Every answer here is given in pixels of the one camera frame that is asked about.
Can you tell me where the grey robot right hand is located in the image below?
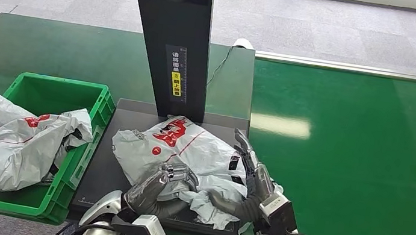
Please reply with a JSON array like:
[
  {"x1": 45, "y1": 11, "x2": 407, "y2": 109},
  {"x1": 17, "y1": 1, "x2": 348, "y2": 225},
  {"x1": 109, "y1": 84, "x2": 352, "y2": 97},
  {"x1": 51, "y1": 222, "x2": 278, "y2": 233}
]
[{"x1": 205, "y1": 125, "x2": 283, "y2": 226}]

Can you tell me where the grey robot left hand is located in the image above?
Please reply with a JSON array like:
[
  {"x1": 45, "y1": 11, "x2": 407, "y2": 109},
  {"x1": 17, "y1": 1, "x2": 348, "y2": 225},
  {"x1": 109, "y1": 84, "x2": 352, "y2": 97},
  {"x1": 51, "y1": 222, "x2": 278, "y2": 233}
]
[{"x1": 121, "y1": 156, "x2": 202, "y2": 224}]

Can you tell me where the white red-printed courier bag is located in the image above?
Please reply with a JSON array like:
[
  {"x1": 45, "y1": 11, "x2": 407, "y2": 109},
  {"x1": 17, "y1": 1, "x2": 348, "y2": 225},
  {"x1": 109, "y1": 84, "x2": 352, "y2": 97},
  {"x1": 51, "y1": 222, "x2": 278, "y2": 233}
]
[{"x1": 102, "y1": 107, "x2": 293, "y2": 235}]

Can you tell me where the green conveyor belt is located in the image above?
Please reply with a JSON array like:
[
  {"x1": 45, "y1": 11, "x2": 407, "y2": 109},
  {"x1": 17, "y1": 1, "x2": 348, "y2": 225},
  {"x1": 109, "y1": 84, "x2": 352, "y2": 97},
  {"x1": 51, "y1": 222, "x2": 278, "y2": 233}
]
[{"x1": 231, "y1": 57, "x2": 416, "y2": 235}]

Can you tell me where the black inbound scanner machine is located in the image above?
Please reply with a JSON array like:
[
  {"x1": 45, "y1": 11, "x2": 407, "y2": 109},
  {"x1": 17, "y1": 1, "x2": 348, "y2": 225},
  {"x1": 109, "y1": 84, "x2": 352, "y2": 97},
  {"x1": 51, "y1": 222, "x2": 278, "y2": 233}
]
[{"x1": 67, "y1": 0, "x2": 273, "y2": 235}]

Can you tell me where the black yellow ruler label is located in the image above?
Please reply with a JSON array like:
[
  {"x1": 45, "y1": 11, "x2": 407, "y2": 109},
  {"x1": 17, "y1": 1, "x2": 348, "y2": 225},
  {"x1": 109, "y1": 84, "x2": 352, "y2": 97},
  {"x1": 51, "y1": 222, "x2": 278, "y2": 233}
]
[{"x1": 158, "y1": 43, "x2": 194, "y2": 105}]

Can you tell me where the green plastic crate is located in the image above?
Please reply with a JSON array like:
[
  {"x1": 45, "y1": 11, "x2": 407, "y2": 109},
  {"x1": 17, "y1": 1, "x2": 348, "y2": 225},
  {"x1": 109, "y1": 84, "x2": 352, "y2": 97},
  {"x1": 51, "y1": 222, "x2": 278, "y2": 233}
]
[{"x1": 0, "y1": 67, "x2": 119, "y2": 232}]

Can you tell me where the crumpled white courier bag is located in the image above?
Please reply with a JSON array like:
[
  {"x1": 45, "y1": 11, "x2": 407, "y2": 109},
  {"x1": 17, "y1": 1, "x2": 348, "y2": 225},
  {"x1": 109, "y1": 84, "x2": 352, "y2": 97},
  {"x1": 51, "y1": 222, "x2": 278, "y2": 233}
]
[{"x1": 0, "y1": 94, "x2": 98, "y2": 204}]

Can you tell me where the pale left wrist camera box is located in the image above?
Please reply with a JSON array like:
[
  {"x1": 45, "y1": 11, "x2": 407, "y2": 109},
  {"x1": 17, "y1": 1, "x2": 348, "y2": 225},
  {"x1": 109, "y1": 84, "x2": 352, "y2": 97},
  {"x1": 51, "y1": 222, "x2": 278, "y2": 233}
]
[{"x1": 110, "y1": 209, "x2": 169, "y2": 235}]

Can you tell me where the pale black right wrist camera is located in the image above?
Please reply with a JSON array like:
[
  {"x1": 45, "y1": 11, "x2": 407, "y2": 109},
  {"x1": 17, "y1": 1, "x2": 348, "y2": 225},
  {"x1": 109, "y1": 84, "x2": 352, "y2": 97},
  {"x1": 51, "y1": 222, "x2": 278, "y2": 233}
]
[{"x1": 255, "y1": 190, "x2": 303, "y2": 235}]

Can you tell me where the thin black power cable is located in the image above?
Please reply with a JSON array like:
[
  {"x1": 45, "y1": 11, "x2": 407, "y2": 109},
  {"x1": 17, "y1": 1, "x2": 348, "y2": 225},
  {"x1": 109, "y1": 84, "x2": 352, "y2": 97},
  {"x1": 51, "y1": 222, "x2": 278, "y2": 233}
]
[{"x1": 206, "y1": 41, "x2": 239, "y2": 91}]

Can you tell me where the aluminium conveyor rail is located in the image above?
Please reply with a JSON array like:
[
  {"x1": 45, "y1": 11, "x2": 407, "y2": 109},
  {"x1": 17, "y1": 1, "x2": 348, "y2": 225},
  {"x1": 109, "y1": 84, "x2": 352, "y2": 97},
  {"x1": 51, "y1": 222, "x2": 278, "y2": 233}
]
[{"x1": 255, "y1": 49, "x2": 416, "y2": 82}]

